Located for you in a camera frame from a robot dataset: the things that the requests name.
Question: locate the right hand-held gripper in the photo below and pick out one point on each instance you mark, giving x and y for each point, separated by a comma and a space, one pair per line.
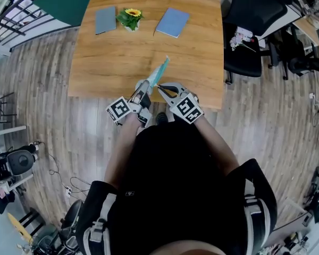
187, 108

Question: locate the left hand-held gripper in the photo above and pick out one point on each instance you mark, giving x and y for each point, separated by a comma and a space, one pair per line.
118, 109

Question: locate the light teal pencil pouch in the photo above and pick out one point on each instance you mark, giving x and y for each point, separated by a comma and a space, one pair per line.
159, 72

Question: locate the person's right forearm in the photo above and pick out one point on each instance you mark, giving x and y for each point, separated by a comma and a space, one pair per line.
218, 147

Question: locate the person's left forearm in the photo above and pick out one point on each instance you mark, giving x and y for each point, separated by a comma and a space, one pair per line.
121, 153

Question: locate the person's left hand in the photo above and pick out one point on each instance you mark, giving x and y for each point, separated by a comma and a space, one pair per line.
139, 97

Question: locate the person's black left shoe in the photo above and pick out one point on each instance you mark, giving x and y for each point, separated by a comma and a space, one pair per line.
161, 118

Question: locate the potted sunflower plant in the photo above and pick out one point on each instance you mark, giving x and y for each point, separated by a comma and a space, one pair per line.
130, 18

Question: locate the blue notebook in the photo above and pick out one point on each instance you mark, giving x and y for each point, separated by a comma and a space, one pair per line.
172, 23

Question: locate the grey notebook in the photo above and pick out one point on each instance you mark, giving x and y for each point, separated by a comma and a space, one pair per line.
105, 20

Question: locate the artificial purple flower stem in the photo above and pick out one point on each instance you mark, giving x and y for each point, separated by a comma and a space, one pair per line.
235, 42

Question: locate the white pink packet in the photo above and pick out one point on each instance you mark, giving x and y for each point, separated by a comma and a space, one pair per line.
244, 33

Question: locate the person's black clothing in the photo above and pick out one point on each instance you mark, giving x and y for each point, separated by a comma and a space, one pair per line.
172, 185

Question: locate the green partition panel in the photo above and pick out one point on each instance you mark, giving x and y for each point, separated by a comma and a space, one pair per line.
66, 1

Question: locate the black mesh office chair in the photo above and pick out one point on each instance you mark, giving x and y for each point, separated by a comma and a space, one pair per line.
255, 7

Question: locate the black swivel office chair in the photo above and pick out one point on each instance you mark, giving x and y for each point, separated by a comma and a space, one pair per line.
300, 62

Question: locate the white power strip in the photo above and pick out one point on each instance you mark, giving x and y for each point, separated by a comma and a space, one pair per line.
68, 191

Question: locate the white side table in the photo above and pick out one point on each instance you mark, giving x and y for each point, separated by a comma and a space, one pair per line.
8, 131

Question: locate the black metal railing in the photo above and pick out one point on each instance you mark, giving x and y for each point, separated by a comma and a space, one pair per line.
13, 12

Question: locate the round beige table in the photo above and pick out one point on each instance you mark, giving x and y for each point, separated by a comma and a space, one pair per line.
18, 227

